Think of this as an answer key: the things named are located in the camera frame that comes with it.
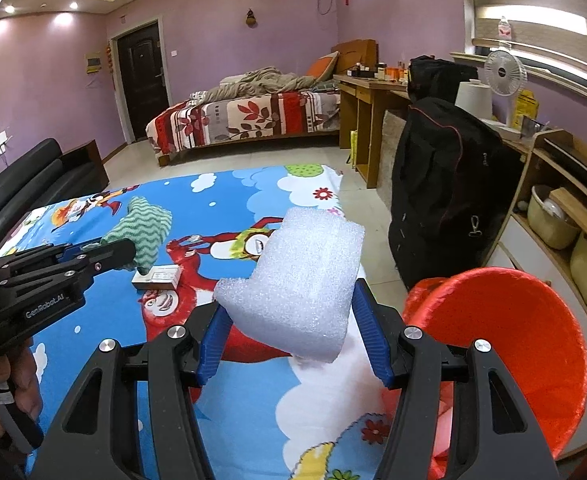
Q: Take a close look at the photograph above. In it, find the orange lined trash bin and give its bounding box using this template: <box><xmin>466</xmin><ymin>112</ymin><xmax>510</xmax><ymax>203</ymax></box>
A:
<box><xmin>381</xmin><ymin>267</ymin><xmax>587</xmax><ymax>480</ymax></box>

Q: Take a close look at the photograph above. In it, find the brown wooden side cabinet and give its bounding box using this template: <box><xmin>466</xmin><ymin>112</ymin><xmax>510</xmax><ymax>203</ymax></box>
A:
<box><xmin>60</xmin><ymin>139</ymin><xmax>110</xmax><ymax>191</ymax></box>

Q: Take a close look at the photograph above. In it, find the white paper roll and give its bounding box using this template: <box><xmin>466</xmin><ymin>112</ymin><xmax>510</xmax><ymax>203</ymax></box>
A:
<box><xmin>454</xmin><ymin>80</ymin><xmax>494</xmax><ymax>120</ymax></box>

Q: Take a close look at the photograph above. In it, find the black leather sofa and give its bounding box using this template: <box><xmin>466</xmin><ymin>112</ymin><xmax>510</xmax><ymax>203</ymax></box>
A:
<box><xmin>0</xmin><ymin>138</ymin><xmax>65</xmax><ymax>258</ymax></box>

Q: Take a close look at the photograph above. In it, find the long wooden desk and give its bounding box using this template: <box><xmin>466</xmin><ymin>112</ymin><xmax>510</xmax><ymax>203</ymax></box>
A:
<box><xmin>333</xmin><ymin>74</ymin><xmax>539</xmax><ymax>188</ymax></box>

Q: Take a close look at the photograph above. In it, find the orange pillow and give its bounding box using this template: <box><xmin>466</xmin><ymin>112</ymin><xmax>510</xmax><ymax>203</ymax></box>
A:
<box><xmin>306</xmin><ymin>51</ymin><xmax>341</xmax><ymax>81</ymax></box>

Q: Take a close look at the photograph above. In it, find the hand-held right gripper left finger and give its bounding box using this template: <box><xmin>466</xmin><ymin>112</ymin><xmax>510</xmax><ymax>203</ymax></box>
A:
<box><xmin>31</xmin><ymin>302</ymin><xmax>234</xmax><ymax>480</ymax></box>

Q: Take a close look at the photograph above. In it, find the green knitted cloth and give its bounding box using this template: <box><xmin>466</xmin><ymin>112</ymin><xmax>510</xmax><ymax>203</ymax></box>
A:
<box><xmin>101</xmin><ymin>195</ymin><xmax>173</xmax><ymax>276</ymax></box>

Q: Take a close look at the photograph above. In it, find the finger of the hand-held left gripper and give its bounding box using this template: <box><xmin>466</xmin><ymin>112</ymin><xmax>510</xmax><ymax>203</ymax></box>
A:
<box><xmin>0</xmin><ymin>242</ymin><xmax>103</xmax><ymax>278</ymax></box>
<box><xmin>0</xmin><ymin>239</ymin><xmax>137</xmax><ymax>311</ymax></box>

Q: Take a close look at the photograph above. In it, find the white desk fan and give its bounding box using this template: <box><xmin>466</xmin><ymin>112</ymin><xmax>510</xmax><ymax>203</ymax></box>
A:
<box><xmin>483</xmin><ymin>49</ymin><xmax>529</xmax><ymax>128</ymax></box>

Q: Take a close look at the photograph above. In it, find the bed with floral sheet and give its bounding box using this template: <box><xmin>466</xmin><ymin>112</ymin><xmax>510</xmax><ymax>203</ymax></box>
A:
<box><xmin>146</xmin><ymin>90</ymin><xmax>341</xmax><ymax>166</ymax></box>

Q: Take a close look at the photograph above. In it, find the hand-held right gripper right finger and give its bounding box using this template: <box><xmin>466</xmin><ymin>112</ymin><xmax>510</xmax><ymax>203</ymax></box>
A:
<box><xmin>351</xmin><ymin>277</ymin><xmax>559</xmax><ymax>480</ymax></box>

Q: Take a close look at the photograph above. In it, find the wooden headboard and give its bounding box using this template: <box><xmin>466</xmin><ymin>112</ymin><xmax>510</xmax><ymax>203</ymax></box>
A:
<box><xmin>331</xmin><ymin>39</ymin><xmax>378</xmax><ymax>76</ymax></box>

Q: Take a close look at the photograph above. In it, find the striped window blind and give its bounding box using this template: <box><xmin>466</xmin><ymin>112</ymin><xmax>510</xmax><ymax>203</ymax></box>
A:
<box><xmin>461</xmin><ymin>0</ymin><xmax>587</xmax><ymax>81</ymax></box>

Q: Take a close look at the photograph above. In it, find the wooden shelf cabinet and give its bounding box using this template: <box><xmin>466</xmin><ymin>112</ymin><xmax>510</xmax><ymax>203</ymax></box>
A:
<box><xmin>483</xmin><ymin>127</ymin><xmax>587</xmax><ymax>361</ymax></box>

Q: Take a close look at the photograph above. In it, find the person's left hand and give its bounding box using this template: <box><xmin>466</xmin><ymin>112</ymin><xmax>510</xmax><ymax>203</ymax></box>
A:
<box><xmin>0</xmin><ymin>337</ymin><xmax>44</xmax><ymax>438</ymax></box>

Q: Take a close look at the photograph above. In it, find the row of small bottles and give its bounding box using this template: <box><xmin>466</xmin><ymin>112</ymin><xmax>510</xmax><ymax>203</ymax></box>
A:
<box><xmin>352</xmin><ymin>60</ymin><xmax>410</xmax><ymax>81</ymax></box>

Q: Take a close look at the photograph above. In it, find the blue cartoon printed cloth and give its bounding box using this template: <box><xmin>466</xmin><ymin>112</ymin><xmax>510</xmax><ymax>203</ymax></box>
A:
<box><xmin>0</xmin><ymin>164</ymin><xmax>454</xmax><ymax>480</ymax></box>

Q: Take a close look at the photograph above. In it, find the red hanging decoration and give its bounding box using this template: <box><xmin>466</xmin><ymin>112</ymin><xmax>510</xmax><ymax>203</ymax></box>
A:
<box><xmin>104</xmin><ymin>42</ymin><xmax>117</xmax><ymax>91</ymax></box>

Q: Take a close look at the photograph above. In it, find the dark door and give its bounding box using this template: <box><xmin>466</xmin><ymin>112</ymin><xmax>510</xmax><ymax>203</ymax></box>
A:
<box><xmin>118</xmin><ymin>26</ymin><xmax>166</xmax><ymax>141</ymax></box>

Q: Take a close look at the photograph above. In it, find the beige crumpled blanket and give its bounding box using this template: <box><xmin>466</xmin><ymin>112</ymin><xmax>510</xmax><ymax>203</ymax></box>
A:
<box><xmin>201</xmin><ymin>66</ymin><xmax>319</xmax><ymax>103</ymax></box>

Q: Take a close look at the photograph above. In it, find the large black garment bag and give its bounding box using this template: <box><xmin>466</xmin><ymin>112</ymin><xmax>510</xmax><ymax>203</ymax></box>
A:
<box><xmin>388</xmin><ymin>97</ymin><xmax>524</xmax><ymax>291</ymax></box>

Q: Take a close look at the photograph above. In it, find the white foam block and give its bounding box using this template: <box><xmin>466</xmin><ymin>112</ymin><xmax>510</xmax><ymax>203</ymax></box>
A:
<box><xmin>214</xmin><ymin>206</ymin><xmax>367</xmax><ymax>363</ymax></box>

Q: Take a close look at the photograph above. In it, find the small white box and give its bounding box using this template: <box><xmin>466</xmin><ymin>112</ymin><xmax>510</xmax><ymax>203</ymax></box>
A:
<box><xmin>132</xmin><ymin>266</ymin><xmax>183</xmax><ymax>290</ymax></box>

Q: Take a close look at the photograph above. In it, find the beige mat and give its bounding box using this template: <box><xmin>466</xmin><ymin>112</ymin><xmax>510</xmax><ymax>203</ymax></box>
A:
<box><xmin>376</xmin><ymin>110</ymin><xmax>409</xmax><ymax>206</ymax></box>

